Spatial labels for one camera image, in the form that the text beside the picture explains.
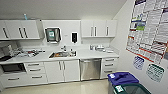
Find tall white drawer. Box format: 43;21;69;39
100;68;117;80

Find wide white drawer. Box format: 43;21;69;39
0;74;30;89

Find black soap dispenser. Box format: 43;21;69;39
71;31;79;45

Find steel sink basin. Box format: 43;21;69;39
48;51;77;60

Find green wall sign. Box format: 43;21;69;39
145;63;166;83

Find small blue wall sign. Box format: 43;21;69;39
132;55;145;71

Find chrome faucet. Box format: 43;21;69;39
60;45;68;54

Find orange food container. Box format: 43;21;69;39
54;52;63;58

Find dish soap bottle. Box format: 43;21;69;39
88;44;95;51

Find white base cabinet door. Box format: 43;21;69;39
43;60;65;84
62;59;81;82

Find white wall cabinet door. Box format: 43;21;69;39
22;19;42;40
80;19;95;38
8;20;24;40
105;19;118;38
0;20;10;41
93;19;107;38

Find black coffee machine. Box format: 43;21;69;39
0;44;15;63

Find blue recycling bin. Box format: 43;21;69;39
106;72;141;94

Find stack of white dishes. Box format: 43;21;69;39
94;44;106;53

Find small blue bottle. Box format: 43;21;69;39
22;13;29;21

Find large printed wall poster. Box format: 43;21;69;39
125;0;168;65

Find stainless steel dishwasher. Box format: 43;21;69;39
79;58;102;82

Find dishes on counter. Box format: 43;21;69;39
104;48;115;54

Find black microwave oven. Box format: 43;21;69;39
0;62;27;75

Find paper towel dispenser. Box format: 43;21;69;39
44;27;62;45

